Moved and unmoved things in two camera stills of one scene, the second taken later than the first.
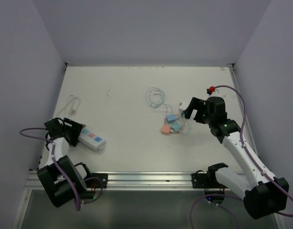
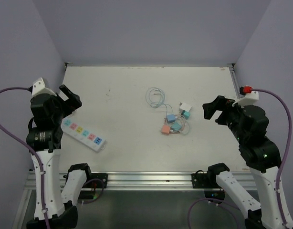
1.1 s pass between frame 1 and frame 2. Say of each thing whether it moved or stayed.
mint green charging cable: stayed
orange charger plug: stayed
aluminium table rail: stayed
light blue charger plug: stayed
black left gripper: moved
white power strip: stayed
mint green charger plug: stayed
